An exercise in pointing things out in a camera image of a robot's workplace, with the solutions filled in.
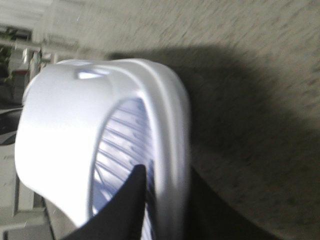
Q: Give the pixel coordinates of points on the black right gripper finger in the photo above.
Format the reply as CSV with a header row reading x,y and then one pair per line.
x,y
122,218

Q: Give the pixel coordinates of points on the light blue slipper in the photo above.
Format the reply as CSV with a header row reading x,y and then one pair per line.
x,y
84,126

